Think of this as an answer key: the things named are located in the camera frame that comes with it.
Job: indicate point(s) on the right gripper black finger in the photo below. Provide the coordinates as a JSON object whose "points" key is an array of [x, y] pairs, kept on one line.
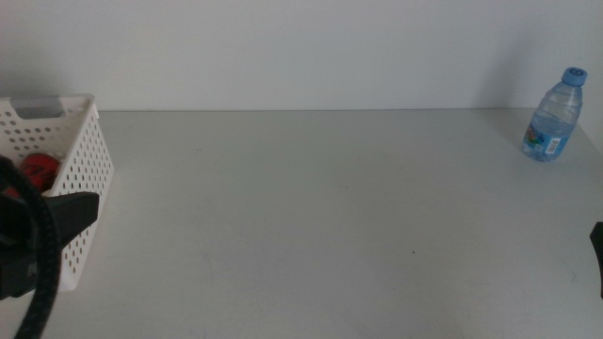
{"points": [[599, 249]]}

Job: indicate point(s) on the red soda can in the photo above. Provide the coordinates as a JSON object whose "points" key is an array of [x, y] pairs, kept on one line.
{"points": [[40, 172]]}

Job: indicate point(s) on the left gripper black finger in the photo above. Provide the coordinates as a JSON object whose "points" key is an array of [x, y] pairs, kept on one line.
{"points": [[75, 212]]}

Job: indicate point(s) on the small blue-capped water bottle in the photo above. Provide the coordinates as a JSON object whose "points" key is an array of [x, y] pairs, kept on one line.
{"points": [[553, 122]]}

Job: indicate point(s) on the white perforated plastic basket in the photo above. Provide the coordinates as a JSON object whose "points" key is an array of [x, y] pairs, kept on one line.
{"points": [[87, 155]]}

